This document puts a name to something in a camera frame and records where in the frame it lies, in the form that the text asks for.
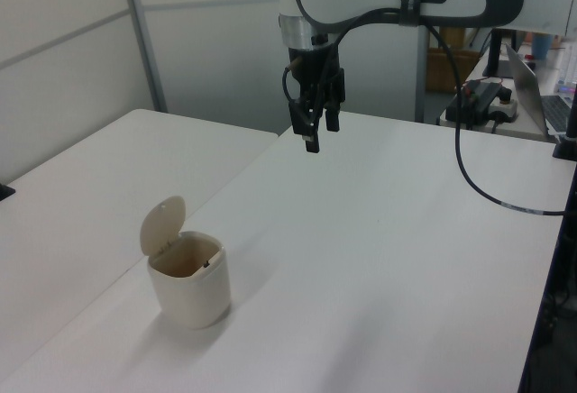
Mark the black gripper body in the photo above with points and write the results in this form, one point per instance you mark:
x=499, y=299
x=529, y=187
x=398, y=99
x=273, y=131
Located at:
x=315, y=73

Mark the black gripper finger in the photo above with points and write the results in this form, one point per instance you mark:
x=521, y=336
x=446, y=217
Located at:
x=332, y=119
x=307, y=125

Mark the small white lidded trash can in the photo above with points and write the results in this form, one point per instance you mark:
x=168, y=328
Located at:
x=194, y=294

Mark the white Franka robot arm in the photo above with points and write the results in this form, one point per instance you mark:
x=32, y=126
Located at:
x=342, y=1

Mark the grey open laptop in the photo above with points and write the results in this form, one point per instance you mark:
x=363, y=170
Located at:
x=527, y=86

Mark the brown cardboard box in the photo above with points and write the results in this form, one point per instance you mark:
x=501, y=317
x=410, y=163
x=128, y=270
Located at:
x=444, y=68

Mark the black electronics box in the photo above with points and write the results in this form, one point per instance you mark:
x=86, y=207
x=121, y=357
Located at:
x=482, y=93

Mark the white box with black knob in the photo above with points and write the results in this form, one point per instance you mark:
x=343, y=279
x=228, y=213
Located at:
x=506, y=106

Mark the monitor with black stand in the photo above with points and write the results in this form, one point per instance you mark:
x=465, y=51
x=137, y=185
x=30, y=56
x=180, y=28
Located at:
x=496, y=52

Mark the blue cup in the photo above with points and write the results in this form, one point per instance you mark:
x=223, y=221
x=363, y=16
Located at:
x=542, y=46

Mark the grey partition post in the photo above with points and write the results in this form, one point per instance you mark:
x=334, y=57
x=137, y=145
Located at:
x=144, y=37

